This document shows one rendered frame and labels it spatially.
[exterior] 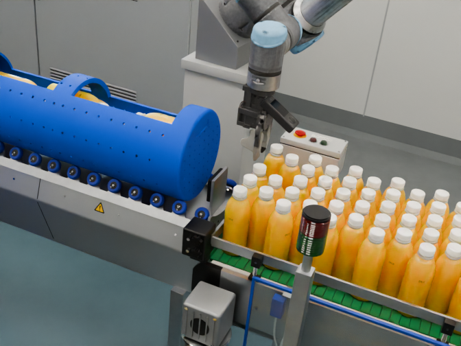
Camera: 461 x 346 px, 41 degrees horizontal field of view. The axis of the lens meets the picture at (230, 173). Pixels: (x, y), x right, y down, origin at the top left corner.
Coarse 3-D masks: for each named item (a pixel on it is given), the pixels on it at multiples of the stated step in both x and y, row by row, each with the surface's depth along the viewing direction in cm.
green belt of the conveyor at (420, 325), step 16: (224, 256) 175; (240, 256) 176; (272, 272) 171; (320, 288) 167; (352, 304) 162; (368, 304) 163; (384, 320) 159; (400, 320) 159; (416, 320) 160; (432, 336) 155; (448, 336) 155
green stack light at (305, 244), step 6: (300, 234) 135; (300, 240) 135; (306, 240) 134; (312, 240) 133; (318, 240) 133; (324, 240) 135; (300, 246) 136; (306, 246) 135; (312, 246) 134; (318, 246) 134; (324, 246) 136; (300, 252) 136; (306, 252) 135; (312, 252) 135; (318, 252) 135
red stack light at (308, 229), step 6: (300, 222) 134; (306, 222) 132; (312, 222) 131; (324, 222) 132; (300, 228) 134; (306, 228) 133; (312, 228) 132; (318, 228) 132; (324, 228) 132; (306, 234) 133; (312, 234) 133; (318, 234) 133; (324, 234) 133
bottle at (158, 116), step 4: (148, 116) 183; (152, 116) 183; (156, 116) 182; (160, 116) 182; (164, 116) 182; (168, 116) 183; (160, 120) 181; (164, 120) 181; (168, 120) 181; (172, 120) 181
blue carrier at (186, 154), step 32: (0, 64) 218; (0, 96) 190; (32, 96) 187; (64, 96) 185; (96, 96) 208; (0, 128) 194; (32, 128) 188; (64, 128) 183; (96, 128) 180; (128, 128) 176; (160, 128) 174; (192, 128) 173; (64, 160) 192; (96, 160) 183; (128, 160) 178; (160, 160) 173; (192, 160) 179; (160, 192) 184; (192, 192) 186
